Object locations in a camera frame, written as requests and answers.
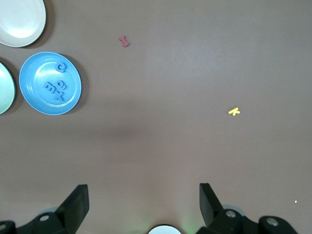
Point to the light green plate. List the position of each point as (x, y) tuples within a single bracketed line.
[(5, 90)]

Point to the blue foam letter E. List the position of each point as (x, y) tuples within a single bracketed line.
[(50, 87)]

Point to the yellow foam letter k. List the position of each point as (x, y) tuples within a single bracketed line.
[(234, 111)]

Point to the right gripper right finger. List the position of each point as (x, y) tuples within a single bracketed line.
[(219, 219)]

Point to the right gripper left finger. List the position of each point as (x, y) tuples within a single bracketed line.
[(73, 209)]

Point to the blue plate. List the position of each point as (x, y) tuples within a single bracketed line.
[(36, 102)]

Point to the blue foam letter X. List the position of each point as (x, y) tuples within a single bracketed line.
[(59, 95)]

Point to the blue letter Q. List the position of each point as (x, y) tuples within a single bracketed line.
[(58, 68)]

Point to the beige plate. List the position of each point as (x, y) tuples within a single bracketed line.
[(19, 22)]

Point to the blue foam letter a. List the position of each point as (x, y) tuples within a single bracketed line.
[(64, 86)]

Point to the red foam letter I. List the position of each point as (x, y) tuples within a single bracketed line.
[(123, 41)]

